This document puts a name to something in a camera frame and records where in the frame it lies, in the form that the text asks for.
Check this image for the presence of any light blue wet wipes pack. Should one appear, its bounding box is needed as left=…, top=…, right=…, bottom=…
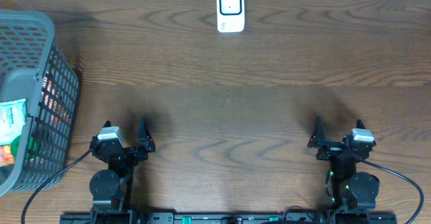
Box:
left=0, top=99, right=27, bottom=146

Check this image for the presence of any orange Kleenex tissue pack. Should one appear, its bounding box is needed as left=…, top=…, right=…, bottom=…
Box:
left=0, top=145, right=15, bottom=167

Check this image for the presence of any green lid white jar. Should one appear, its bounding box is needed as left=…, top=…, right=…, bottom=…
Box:
left=10, top=135, right=21, bottom=158

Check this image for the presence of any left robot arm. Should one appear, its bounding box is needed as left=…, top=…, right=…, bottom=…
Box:
left=89, top=118, right=156, bottom=223

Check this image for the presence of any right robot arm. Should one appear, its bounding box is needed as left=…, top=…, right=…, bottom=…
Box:
left=307, top=117, right=380, bottom=223

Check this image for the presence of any white barcode scanner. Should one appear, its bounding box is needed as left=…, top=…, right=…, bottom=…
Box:
left=217, top=0, right=245, bottom=33

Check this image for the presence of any grey plastic mesh basket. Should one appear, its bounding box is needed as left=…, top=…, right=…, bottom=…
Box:
left=1, top=9, right=80, bottom=195

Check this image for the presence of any left black cable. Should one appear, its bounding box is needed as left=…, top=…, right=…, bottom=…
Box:
left=20, top=149, right=92, bottom=224

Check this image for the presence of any black cable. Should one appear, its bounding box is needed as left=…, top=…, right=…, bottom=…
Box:
left=346, top=143, right=425, bottom=224
left=20, top=149, right=92, bottom=224

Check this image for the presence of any right black cable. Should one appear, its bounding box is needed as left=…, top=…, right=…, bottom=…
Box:
left=346, top=143, right=425, bottom=224

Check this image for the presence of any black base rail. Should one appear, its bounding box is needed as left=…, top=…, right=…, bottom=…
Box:
left=59, top=211, right=398, bottom=224

